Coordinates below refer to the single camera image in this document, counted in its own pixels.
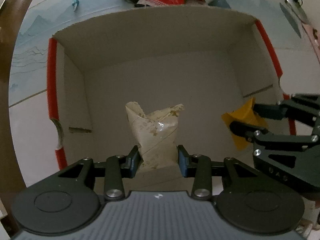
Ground yellow snack packet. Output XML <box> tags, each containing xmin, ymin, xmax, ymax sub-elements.
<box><xmin>221</xmin><ymin>98</ymin><xmax>268</xmax><ymax>134</ymax></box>

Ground beige paper snack bag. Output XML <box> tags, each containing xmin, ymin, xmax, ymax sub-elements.
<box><xmin>125</xmin><ymin>101</ymin><xmax>184</xmax><ymax>172</ymax></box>

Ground red white cardboard box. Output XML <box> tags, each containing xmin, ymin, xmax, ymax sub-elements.
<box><xmin>46</xmin><ymin>4</ymin><xmax>298</xmax><ymax>181</ymax></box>

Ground desk lamp base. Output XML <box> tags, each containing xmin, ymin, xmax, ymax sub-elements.
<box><xmin>285</xmin><ymin>0</ymin><xmax>311</xmax><ymax>25</ymax></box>

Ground small teal candy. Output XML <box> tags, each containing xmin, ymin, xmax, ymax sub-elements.
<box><xmin>72</xmin><ymin>0</ymin><xmax>80</xmax><ymax>11</ymax></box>

